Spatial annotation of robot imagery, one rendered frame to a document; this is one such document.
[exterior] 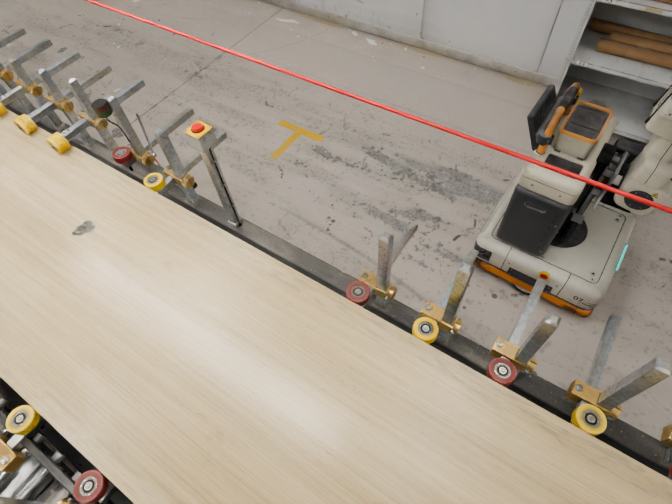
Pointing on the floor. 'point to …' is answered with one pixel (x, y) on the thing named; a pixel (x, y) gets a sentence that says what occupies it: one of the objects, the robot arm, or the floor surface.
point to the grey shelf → (655, 12)
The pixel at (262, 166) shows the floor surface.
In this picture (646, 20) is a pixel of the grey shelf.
